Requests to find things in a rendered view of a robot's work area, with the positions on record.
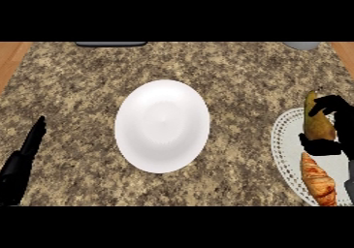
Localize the dark grey flat appliance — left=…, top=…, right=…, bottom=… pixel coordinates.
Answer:
left=72, top=41, right=149, bottom=48

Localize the white oval plate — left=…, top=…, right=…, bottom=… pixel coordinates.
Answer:
left=112, top=78, right=210, bottom=174

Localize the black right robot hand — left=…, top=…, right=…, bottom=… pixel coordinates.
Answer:
left=297, top=94, right=354, bottom=159

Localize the golden croissant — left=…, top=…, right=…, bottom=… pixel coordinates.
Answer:
left=299, top=151, right=337, bottom=207

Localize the yellow-brown pear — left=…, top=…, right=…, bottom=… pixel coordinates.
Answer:
left=302, top=89, right=336, bottom=142

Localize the white lace placemat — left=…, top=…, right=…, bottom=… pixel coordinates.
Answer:
left=269, top=107, right=354, bottom=207

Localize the pale grey round object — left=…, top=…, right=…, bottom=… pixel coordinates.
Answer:
left=282, top=41, right=322, bottom=51

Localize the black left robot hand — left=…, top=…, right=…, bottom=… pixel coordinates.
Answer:
left=0, top=115, right=47, bottom=207

